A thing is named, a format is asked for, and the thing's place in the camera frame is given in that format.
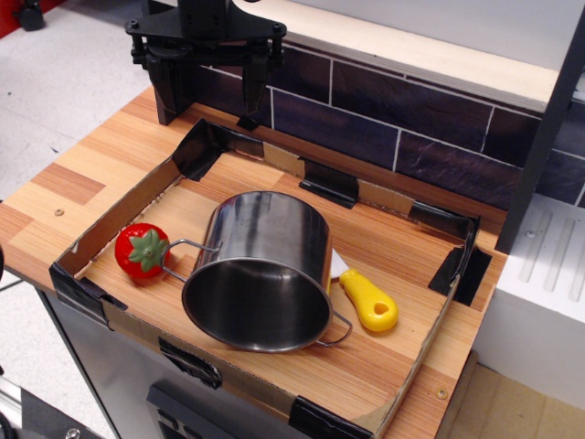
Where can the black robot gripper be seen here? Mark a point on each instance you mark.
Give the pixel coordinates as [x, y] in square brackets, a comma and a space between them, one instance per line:
[213, 33]

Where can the shiny metal pot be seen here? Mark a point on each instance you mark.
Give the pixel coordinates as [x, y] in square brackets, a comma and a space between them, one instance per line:
[262, 278]

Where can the black caster wheel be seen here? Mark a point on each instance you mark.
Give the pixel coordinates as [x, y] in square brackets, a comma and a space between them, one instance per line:
[30, 16]

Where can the red toy strawberry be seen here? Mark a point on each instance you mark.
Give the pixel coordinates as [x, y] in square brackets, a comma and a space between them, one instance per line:
[139, 250]

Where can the dark brick backsplash panel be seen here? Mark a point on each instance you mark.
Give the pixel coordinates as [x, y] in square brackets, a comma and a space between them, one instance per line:
[459, 142]

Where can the white drainer sink unit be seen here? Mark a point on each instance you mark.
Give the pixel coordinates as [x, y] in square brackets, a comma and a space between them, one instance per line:
[533, 329]

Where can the yellow handled toy knife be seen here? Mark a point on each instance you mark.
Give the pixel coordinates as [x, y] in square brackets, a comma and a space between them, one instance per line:
[376, 310]

